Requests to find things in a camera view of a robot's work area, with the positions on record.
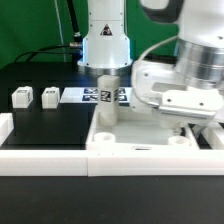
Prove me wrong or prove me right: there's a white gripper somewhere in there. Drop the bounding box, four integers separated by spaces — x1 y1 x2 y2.
130 61 224 137

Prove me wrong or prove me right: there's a white square tabletop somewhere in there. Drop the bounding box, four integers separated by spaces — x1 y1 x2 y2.
86 106 199 150

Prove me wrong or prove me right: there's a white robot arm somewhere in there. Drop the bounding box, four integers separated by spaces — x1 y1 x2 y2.
78 0 224 130

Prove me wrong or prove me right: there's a white U-shaped fence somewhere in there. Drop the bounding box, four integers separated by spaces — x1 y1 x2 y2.
0 113 224 177

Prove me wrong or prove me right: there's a white sheet with tags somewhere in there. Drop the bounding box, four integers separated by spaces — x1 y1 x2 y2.
60 87 131 103

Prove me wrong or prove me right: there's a black hose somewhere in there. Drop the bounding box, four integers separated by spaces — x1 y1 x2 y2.
65 0 83 44

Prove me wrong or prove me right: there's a black cable with connector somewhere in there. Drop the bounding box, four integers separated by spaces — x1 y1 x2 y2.
13 41 83 64

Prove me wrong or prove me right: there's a white thin cable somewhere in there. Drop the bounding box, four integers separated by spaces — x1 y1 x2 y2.
53 0 67 63

